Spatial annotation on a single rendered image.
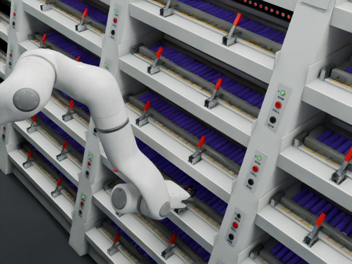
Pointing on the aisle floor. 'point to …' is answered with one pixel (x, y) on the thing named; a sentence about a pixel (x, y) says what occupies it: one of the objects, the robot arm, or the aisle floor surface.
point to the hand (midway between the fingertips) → (188, 191)
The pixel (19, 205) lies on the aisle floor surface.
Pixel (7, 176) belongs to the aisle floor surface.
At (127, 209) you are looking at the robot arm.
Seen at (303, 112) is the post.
